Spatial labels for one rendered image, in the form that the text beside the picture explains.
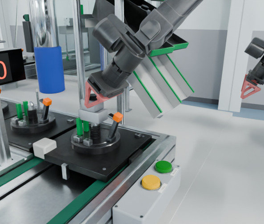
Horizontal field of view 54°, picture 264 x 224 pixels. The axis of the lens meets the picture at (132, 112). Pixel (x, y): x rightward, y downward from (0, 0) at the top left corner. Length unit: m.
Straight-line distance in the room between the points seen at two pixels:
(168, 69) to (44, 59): 0.78
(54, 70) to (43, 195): 1.05
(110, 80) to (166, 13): 0.19
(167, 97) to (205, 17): 3.15
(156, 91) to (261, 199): 0.47
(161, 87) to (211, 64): 3.14
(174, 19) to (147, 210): 0.40
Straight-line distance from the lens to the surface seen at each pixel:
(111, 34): 0.60
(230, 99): 3.94
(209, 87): 4.15
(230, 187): 0.80
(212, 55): 4.06
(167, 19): 0.60
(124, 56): 0.59
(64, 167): 0.67
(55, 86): 1.63
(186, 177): 0.81
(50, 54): 1.59
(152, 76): 0.98
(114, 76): 0.61
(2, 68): 0.62
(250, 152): 1.01
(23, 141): 0.81
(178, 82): 1.10
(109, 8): 0.91
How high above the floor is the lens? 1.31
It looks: 21 degrees down
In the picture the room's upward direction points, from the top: straight up
